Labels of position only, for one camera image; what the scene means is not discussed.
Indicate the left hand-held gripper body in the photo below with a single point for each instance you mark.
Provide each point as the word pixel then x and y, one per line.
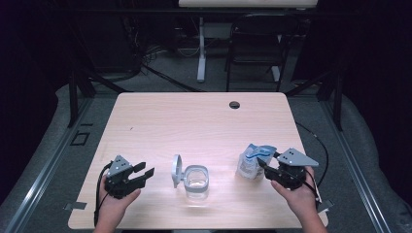
pixel 121 181

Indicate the white desk leg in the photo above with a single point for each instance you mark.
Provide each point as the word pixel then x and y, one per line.
pixel 201 58
pixel 275 73

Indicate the blue and white pouch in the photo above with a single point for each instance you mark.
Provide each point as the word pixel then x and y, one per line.
pixel 251 163

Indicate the clear jar with grey lid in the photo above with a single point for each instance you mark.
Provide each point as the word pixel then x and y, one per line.
pixel 194 181

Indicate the person's left hand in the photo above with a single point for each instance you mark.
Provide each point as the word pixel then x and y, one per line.
pixel 113 207

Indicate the black folding chair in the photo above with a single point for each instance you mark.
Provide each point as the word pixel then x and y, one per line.
pixel 259 39

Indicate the aluminium floor rail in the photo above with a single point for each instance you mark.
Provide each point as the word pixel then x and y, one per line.
pixel 48 168
pixel 353 168

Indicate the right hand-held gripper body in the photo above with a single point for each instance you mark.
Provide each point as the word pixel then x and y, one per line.
pixel 291 173

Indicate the grey tape strip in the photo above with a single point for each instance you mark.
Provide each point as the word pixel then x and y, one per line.
pixel 75 206
pixel 326 206

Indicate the black square floor frame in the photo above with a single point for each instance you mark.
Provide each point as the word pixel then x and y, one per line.
pixel 80 138

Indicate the white background desk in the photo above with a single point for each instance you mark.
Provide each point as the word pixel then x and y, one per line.
pixel 246 3

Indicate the person's right hand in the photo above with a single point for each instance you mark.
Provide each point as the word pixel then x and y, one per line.
pixel 299 197

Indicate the black metal frame post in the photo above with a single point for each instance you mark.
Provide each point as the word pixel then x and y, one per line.
pixel 338 103
pixel 73 100

